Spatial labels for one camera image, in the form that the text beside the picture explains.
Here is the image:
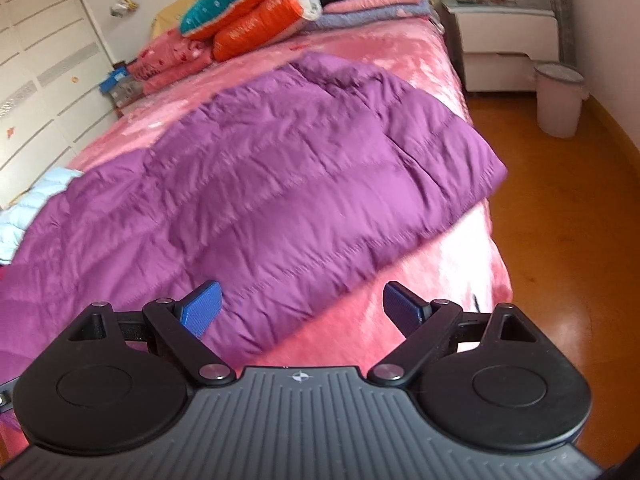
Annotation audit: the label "blue box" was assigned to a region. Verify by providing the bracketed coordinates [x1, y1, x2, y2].
[98, 62, 143, 108]

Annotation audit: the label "white wardrobe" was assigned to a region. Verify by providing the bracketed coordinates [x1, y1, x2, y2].
[0, 0, 121, 208]

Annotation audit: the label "purple down jacket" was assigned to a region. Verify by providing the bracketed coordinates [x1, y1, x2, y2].
[0, 52, 510, 396]

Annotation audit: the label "pink and lavender folded blankets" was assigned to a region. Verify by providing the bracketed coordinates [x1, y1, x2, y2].
[300, 0, 436, 31]

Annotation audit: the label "yellow headboard cover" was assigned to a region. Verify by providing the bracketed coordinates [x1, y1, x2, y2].
[151, 0, 223, 41]

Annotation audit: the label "grey curtain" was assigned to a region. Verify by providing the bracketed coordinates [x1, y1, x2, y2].
[542, 0, 578, 68]

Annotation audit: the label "pink bed blanket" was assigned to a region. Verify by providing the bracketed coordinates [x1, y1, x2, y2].
[0, 15, 515, 461]

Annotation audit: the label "teal orange folded quilt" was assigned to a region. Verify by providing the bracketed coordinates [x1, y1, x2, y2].
[179, 0, 323, 62]

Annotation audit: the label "white nightstand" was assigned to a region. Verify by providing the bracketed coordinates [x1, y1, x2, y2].
[440, 0, 560, 93]

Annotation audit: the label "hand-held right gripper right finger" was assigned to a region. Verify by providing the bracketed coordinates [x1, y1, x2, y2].
[367, 281, 541, 388]

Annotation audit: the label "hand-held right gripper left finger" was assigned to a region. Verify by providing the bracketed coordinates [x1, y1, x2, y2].
[65, 280, 238, 388]

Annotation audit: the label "pink trash bin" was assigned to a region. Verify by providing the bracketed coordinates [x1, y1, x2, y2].
[534, 61, 586, 138]

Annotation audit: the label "pink folded quilt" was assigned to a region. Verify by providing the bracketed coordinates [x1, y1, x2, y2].
[126, 30, 216, 97]

